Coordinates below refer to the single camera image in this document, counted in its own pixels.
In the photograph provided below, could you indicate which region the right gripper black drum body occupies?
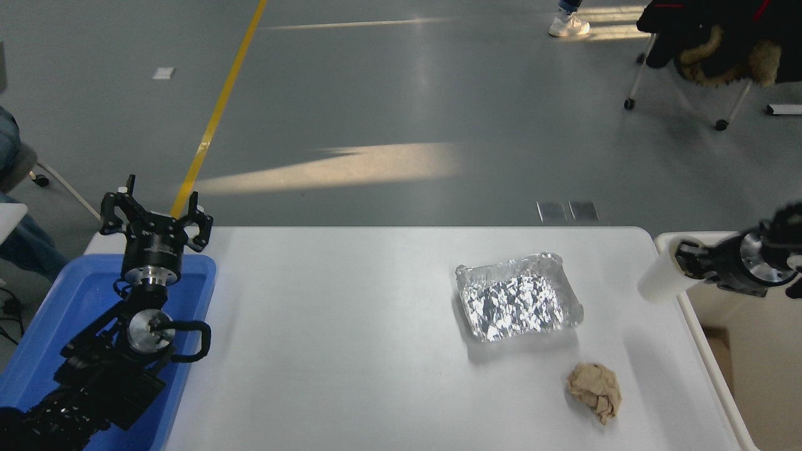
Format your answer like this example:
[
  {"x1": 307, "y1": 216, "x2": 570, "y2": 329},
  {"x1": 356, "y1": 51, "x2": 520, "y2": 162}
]
[{"x1": 706, "y1": 233, "x2": 769, "y2": 299}]

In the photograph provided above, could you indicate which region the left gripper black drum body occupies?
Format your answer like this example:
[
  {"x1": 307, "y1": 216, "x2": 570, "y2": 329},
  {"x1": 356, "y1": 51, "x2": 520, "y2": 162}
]
[{"x1": 121, "y1": 213, "x2": 189, "y2": 272}]

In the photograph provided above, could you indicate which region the white paper cup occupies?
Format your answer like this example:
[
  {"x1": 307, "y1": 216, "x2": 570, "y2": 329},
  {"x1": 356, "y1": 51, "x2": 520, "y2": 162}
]
[{"x1": 638, "y1": 237, "x2": 704, "y2": 304}]

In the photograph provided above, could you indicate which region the seated person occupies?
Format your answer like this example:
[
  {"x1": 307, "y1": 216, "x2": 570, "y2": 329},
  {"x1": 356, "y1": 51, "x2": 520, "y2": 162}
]
[{"x1": 0, "y1": 106, "x2": 70, "y2": 280}]

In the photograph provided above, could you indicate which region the blue plastic tray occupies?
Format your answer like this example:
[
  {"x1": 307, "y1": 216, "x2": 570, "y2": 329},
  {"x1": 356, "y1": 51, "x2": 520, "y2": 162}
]
[{"x1": 0, "y1": 253, "x2": 217, "y2": 451}]

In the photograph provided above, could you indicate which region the large pale plastic bin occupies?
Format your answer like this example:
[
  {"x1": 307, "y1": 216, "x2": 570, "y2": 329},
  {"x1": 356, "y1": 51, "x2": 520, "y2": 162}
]
[{"x1": 654, "y1": 231, "x2": 802, "y2": 451}]

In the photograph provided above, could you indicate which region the grey swivel chair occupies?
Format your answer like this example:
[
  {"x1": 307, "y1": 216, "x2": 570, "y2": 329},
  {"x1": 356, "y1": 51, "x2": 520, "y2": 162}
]
[{"x1": 0, "y1": 142, "x2": 101, "y2": 221}]

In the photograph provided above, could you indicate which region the small white side table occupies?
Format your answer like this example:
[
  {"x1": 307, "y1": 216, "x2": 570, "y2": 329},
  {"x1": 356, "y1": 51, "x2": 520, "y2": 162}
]
[{"x1": 0, "y1": 202, "x2": 29, "y2": 245}]

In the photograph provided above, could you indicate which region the metal-legged chair on castors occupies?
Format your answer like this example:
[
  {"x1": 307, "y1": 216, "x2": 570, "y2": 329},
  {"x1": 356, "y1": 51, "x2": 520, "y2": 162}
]
[{"x1": 624, "y1": 34, "x2": 753, "y2": 131}]

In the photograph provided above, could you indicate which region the crumpled tan paper ball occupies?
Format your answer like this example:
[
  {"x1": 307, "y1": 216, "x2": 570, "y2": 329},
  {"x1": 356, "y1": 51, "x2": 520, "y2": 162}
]
[{"x1": 567, "y1": 363, "x2": 623, "y2": 425}]

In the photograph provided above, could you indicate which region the crinkled foil tray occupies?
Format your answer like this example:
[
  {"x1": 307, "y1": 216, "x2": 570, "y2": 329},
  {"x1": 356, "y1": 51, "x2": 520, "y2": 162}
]
[{"x1": 455, "y1": 252, "x2": 585, "y2": 343}]

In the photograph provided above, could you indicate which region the black jacket with fur trim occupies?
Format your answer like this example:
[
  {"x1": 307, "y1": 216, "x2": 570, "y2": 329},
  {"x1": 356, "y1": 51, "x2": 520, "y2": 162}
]
[{"x1": 637, "y1": 0, "x2": 802, "y2": 87}]

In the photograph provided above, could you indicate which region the walking person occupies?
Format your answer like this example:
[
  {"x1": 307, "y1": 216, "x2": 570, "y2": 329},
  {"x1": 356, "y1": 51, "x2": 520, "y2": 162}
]
[{"x1": 549, "y1": 0, "x2": 591, "y2": 38}]

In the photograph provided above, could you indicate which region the black floor cable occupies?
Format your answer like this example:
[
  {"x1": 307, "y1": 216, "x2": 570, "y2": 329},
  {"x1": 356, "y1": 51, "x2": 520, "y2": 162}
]
[{"x1": 0, "y1": 285, "x2": 26, "y2": 344}]

